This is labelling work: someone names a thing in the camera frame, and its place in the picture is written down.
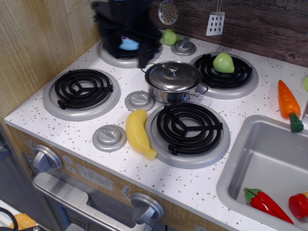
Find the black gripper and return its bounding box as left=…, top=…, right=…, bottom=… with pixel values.
left=95, top=9, right=162, bottom=68

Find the steel pot lid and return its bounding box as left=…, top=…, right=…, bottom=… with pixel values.
left=145, top=61, right=202, bottom=92

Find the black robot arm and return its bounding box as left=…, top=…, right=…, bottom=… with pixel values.
left=91, top=0, right=162, bottom=68

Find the steel toy pot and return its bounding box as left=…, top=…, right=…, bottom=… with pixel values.
left=144, top=63, right=208, bottom=103

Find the blue toy bowl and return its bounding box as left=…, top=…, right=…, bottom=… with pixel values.
left=119, top=38, right=139, bottom=51

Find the green toy lettuce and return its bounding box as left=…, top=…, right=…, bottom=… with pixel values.
left=162, top=29, right=181, bottom=46

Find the back left black burner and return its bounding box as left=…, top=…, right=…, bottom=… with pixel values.
left=98, top=39, right=163, bottom=69

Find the black burner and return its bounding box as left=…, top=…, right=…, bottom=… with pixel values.
left=98, top=39, right=163, bottom=69
left=190, top=52, right=258, bottom=100
left=43, top=69, right=120, bottom=121
left=145, top=103, right=231, bottom=169

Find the hanging steel skimmer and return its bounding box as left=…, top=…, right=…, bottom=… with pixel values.
left=157, top=0, right=179, bottom=26

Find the grey knob middle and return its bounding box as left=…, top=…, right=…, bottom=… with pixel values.
left=125, top=91, right=155, bottom=111

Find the hanging steel spatula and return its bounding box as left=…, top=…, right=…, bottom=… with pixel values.
left=206, top=0, right=225, bottom=36

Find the green toy pear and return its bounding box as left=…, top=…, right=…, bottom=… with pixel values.
left=213, top=52, right=235, bottom=74

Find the yellow toy banana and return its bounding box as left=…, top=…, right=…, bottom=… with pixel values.
left=126, top=109, right=157, bottom=160

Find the front left black burner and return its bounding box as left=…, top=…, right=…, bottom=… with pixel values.
left=43, top=69, right=120, bottom=121

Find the front right black burner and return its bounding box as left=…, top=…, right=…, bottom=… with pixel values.
left=145, top=103, right=231, bottom=169

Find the grey knob front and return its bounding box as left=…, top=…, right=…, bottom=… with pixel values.
left=92, top=125, right=127, bottom=153

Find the back right black burner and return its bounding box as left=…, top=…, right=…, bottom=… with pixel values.
left=190, top=52, right=258, bottom=100

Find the grey oven knob left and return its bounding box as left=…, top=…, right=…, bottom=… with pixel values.
left=33, top=144, right=63, bottom=173

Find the grey oven knob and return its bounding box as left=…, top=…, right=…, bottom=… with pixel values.
left=33, top=144, right=63, bottom=173
left=130, top=192, right=165, bottom=225

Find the orange toy carrot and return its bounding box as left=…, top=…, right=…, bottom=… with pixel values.
left=278, top=80, right=304, bottom=133

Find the grey oven knob right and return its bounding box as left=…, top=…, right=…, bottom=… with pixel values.
left=130, top=192, right=165, bottom=225

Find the silver toy sink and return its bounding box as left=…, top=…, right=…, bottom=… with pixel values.
left=217, top=115, right=308, bottom=231

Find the light green object right edge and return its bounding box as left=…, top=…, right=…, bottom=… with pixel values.
left=304, top=76, right=308, bottom=91

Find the red toy chili pepper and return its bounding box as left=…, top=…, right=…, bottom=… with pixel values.
left=243, top=188, right=294, bottom=224

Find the orange object bottom left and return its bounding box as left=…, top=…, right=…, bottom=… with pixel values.
left=14, top=213, right=37, bottom=231

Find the red toy tomato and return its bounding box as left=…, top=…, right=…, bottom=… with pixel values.
left=288, top=192, right=308, bottom=219

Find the grey oven door handle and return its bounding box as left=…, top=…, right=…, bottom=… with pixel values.
left=33, top=172, right=153, bottom=231

